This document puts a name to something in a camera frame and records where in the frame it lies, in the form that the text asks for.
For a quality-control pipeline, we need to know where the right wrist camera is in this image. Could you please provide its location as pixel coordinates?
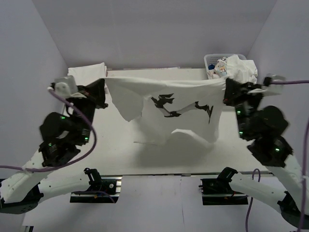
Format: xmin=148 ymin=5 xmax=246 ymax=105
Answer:
xmin=262 ymin=74 xmax=286 ymax=96

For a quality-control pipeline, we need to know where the white printed t-shirt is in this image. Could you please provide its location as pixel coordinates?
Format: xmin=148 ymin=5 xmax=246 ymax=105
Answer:
xmin=207 ymin=54 xmax=258 ymax=84

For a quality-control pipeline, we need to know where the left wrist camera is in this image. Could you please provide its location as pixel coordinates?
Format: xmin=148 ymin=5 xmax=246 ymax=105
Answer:
xmin=48 ymin=75 xmax=78 ymax=99

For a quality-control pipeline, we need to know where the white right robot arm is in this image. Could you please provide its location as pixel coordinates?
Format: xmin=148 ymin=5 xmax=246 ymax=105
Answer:
xmin=217 ymin=78 xmax=309 ymax=230

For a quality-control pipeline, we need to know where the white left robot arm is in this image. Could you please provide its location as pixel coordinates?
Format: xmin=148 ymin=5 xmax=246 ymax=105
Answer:
xmin=0 ymin=76 xmax=108 ymax=215

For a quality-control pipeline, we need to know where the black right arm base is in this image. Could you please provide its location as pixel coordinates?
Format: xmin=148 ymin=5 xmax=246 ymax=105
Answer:
xmin=199 ymin=178 xmax=249 ymax=206

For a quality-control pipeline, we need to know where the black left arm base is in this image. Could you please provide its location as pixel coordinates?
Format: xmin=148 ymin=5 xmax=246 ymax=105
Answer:
xmin=70 ymin=176 xmax=122 ymax=203

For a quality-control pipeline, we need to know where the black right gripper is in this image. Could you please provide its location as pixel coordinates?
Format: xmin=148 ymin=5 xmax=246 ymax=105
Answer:
xmin=222 ymin=78 xmax=265 ymax=138

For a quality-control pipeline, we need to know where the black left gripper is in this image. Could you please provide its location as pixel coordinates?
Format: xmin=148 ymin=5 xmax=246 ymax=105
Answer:
xmin=71 ymin=78 xmax=108 ymax=143

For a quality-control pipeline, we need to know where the white plastic laundry basket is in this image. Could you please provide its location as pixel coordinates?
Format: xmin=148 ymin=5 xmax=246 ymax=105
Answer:
xmin=204 ymin=54 xmax=250 ymax=83

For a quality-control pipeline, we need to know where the folded white t-shirt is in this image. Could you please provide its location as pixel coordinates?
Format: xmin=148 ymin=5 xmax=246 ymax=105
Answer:
xmin=68 ymin=62 xmax=107 ymax=79

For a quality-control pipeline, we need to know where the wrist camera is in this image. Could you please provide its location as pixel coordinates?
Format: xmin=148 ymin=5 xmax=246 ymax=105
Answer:
xmin=48 ymin=75 xmax=78 ymax=99
xmin=262 ymin=74 xmax=286 ymax=96

